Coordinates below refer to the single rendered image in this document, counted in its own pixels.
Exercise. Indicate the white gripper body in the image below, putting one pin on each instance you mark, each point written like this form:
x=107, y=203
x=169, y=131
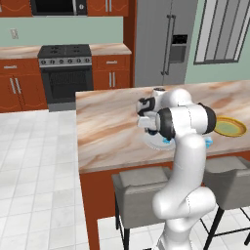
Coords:
x=147, y=123

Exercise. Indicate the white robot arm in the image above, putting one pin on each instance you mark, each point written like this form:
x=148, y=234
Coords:
x=185, y=162

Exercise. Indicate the white round plate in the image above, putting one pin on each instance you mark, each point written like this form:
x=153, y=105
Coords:
x=153, y=142

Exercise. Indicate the blue yogurt container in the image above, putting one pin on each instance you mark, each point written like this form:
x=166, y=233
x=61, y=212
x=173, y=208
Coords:
x=166, y=141
x=208, y=142

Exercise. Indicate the yellow round plate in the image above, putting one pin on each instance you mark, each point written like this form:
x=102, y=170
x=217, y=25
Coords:
x=229, y=127

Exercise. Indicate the red-brown base cupboards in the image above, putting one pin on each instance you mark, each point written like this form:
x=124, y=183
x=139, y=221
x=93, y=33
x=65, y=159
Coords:
x=19, y=86
x=112, y=73

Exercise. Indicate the grey upholstered bar stool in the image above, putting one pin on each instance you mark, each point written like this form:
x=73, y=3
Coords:
x=140, y=195
x=231, y=182

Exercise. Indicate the stainless steel fridge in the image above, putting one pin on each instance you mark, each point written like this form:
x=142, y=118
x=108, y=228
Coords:
x=153, y=42

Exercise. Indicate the black and steel stove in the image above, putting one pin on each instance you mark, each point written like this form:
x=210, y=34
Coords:
x=66, y=78

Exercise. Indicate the red-brown kitchen island cabinet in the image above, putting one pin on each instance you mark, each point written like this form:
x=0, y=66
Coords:
x=94, y=201

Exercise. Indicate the dark framed window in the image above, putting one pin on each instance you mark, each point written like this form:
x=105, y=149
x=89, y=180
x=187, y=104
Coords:
x=221, y=31

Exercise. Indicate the black microwave oven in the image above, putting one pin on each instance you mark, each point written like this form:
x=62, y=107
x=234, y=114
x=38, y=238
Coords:
x=55, y=7

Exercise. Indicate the red-brown wall cupboards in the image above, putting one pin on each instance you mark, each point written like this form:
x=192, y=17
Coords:
x=109, y=7
x=14, y=7

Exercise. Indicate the white wall socket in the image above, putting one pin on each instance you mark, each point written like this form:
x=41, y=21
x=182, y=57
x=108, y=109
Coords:
x=14, y=33

